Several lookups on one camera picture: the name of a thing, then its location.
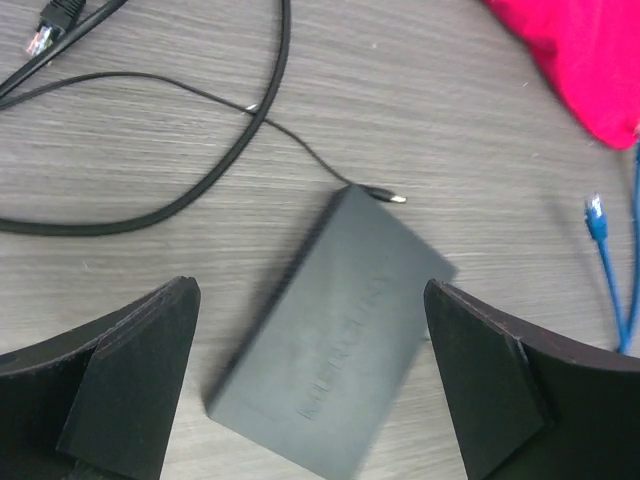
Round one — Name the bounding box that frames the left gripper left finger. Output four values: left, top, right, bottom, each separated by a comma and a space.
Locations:
1, 277, 201, 479

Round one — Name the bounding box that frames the black power cable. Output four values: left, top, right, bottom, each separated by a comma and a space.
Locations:
0, 72, 408, 206

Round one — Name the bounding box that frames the red cloth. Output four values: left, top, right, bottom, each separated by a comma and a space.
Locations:
484, 1, 639, 150

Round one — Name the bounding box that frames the black network switch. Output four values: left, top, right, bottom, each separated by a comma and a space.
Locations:
206, 186, 456, 479

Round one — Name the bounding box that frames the black ethernet cable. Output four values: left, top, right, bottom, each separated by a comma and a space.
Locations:
0, 0, 292, 237

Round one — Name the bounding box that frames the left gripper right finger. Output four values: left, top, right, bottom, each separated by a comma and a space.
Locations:
424, 280, 639, 479

